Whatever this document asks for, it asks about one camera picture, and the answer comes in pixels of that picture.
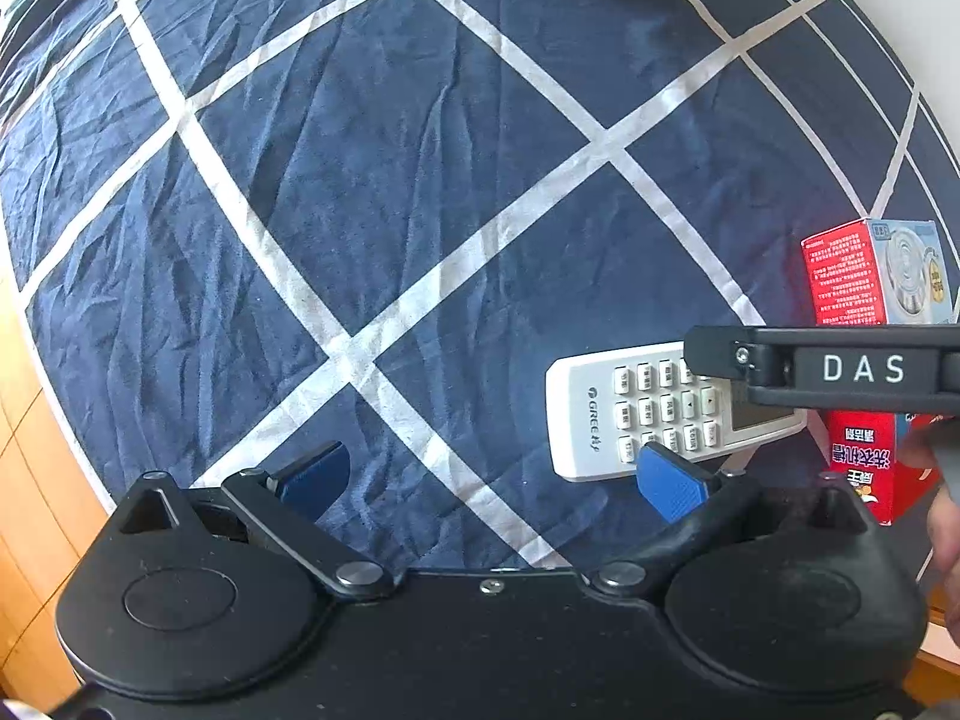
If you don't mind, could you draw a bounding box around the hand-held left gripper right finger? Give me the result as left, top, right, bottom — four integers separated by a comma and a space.
589, 441, 880, 601

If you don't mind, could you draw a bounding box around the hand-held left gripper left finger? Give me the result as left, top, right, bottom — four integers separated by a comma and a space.
120, 440, 396, 601

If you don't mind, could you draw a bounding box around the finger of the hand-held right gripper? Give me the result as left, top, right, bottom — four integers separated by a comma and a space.
685, 324, 797, 407

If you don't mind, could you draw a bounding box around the white remote control grey screen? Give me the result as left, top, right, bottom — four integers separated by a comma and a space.
545, 341, 807, 482

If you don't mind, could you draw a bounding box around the person's right hand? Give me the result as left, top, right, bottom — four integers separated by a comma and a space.
898, 435, 960, 632

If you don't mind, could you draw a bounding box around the red printed carton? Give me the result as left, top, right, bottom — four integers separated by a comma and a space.
801, 217, 955, 526

